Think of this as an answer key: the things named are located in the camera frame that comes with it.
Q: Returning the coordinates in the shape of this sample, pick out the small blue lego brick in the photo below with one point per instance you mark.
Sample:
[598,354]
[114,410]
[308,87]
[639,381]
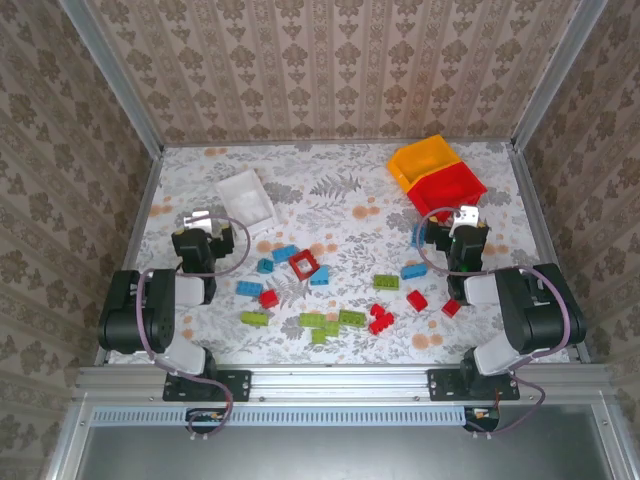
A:
[265,265]

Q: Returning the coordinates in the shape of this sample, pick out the white plastic bin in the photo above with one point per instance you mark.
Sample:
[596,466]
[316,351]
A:
[247,200]

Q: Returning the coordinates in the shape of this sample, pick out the red plastic bin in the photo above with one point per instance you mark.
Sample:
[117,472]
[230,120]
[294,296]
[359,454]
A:
[450,185]

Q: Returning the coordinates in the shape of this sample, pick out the red lego brick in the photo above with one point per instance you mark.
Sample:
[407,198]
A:
[451,308]
[377,310]
[381,325]
[268,299]
[416,300]

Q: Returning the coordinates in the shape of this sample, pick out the red square lego frame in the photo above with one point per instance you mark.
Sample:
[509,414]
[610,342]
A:
[294,266]

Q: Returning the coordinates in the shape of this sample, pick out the yellow plastic bin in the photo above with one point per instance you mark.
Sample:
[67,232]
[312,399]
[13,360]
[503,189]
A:
[425,150]

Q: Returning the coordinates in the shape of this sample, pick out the blue sloped lego brick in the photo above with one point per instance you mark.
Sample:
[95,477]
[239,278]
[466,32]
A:
[320,276]

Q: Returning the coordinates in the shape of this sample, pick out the small green lego brick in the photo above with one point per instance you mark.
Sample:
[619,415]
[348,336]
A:
[332,328]
[319,336]

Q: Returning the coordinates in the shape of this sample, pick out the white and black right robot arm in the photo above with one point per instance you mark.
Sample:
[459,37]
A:
[540,310]

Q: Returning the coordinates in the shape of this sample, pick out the floral patterned table cover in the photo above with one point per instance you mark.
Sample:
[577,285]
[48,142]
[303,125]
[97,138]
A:
[350,225]

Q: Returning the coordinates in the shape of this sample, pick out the black power connector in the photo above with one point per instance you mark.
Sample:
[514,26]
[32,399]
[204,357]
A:
[482,415]
[202,417]

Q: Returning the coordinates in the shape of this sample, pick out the grey metal sheet panel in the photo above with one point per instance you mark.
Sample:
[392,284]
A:
[325,455]

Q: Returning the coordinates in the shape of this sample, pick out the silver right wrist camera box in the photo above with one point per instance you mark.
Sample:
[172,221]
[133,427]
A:
[466,219]

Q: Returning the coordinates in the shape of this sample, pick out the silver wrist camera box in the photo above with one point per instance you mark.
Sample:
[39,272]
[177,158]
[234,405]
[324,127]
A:
[200,221]
[466,219]

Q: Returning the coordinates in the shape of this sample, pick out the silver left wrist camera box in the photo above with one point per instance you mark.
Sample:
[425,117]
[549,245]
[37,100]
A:
[200,221]

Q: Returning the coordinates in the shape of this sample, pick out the aluminium frame rail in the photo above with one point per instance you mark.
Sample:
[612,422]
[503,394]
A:
[350,142]
[131,250]
[531,200]

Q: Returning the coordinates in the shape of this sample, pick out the aluminium frame post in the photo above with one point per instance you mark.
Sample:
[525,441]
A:
[556,75]
[612,440]
[67,440]
[115,75]

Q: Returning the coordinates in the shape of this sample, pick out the wide aluminium extrusion rail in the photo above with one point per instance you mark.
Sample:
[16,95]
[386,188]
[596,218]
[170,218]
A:
[340,382]

